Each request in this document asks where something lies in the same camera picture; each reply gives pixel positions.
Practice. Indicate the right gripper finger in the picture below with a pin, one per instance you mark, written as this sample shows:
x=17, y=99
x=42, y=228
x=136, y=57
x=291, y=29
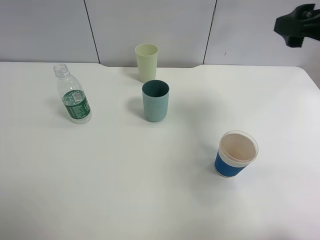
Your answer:
x=303, y=22

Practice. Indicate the teal plastic cup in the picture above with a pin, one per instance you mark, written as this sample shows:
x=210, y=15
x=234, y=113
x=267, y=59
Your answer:
x=155, y=95

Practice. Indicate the clear bottle green label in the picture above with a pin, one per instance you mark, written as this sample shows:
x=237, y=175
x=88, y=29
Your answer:
x=72, y=95

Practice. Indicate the blue sleeve paper cup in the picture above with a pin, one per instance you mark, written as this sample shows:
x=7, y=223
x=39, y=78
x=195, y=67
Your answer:
x=237, y=149

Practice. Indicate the pale yellow plastic cup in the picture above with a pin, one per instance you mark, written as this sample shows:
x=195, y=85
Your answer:
x=147, y=59

